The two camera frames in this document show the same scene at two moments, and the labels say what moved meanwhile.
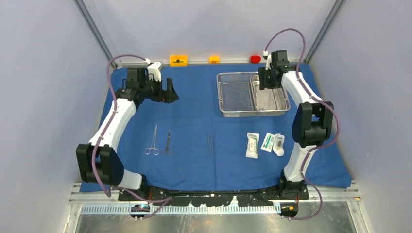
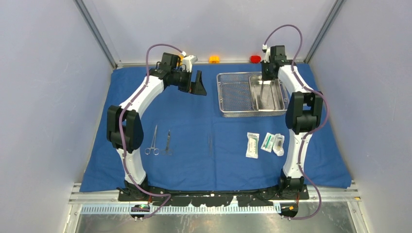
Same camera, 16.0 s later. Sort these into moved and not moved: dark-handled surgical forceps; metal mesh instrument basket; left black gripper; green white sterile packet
Moved: left black gripper
Not moved: metal mesh instrument basket; dark-handled surgical forceps; green white sterile packet
